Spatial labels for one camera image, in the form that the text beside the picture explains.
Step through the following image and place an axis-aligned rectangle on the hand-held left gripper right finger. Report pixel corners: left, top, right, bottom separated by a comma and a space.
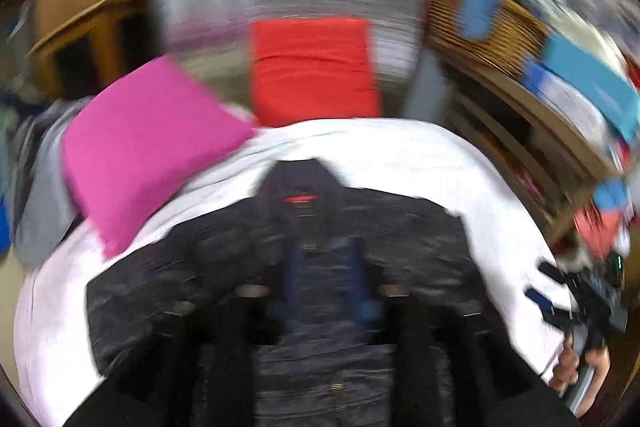
347, 237, 583, 427

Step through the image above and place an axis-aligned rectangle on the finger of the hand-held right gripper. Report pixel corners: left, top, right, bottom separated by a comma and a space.
536, 259, 578, 290
523, 287, 576, 330

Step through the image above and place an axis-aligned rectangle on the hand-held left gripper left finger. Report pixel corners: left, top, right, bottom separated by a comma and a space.
65, 237, 308, 427

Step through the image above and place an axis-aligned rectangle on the dark quilted jacket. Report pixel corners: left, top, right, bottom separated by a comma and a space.
85, 158, 493, 427

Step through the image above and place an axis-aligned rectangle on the grey clothes pile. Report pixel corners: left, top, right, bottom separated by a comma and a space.
9, 99, 88, 268

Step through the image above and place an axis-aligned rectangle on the person's right hand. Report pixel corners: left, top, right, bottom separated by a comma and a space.
550, 336, 612, 395

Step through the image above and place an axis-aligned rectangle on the white fleece blanket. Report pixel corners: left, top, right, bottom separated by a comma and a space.
14, 117, 576, 427

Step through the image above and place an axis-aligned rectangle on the wooden shelf unit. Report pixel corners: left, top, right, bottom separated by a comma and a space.
440, 52, 618, 243

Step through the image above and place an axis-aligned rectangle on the white dotted box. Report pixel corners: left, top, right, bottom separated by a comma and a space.
525, 64, 608, 142

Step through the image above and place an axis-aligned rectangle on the teal box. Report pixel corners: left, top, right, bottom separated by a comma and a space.
542, 32, 640, 135

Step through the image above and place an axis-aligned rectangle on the pink pillow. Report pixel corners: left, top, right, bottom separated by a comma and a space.
60, 56, 258, 259

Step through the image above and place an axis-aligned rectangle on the red pillow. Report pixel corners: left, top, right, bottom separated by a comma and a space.
249, 18, 383, 128

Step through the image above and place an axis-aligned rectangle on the wicker basket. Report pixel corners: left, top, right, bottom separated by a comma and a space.
429, 0, 551, 78

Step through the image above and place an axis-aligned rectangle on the wooden cabinet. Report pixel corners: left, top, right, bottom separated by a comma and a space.
27, 0, 166, 100

